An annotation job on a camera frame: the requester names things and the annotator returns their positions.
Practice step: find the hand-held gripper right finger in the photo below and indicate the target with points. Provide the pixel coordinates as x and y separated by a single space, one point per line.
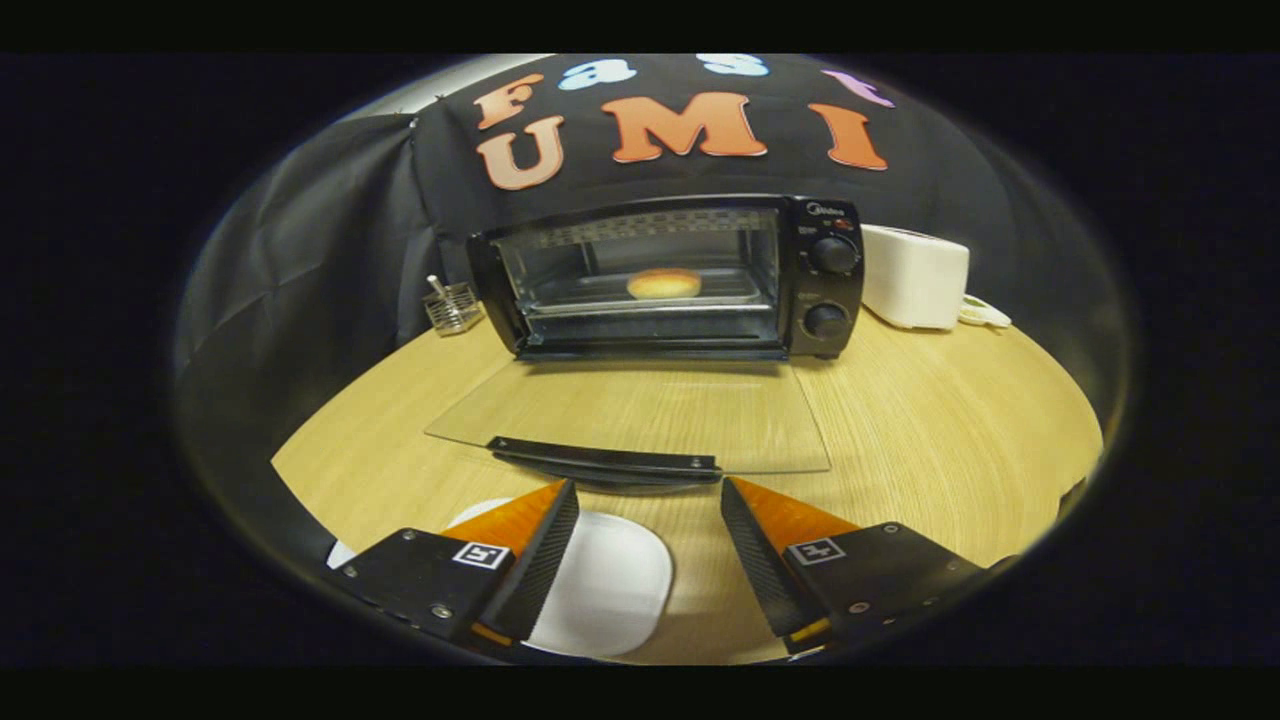
765 570

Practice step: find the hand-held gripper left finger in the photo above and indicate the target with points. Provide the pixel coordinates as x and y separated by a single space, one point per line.
540 570

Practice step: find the black toaster oven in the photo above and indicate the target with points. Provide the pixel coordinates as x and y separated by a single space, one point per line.
832 290

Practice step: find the round bread bun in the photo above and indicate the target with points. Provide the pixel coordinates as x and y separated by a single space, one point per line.
664 284

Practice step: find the metal oven tray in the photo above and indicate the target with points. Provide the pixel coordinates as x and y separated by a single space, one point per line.
590 298

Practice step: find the white toaster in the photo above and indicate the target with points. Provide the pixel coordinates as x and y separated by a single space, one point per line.
915 278

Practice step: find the white plate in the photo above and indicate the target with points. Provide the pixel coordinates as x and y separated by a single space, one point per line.
610 585

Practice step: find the white paper slip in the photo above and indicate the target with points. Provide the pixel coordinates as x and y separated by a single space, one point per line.
340 554

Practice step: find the black backdrop cloth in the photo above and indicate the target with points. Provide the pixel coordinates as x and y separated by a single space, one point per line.
300 250

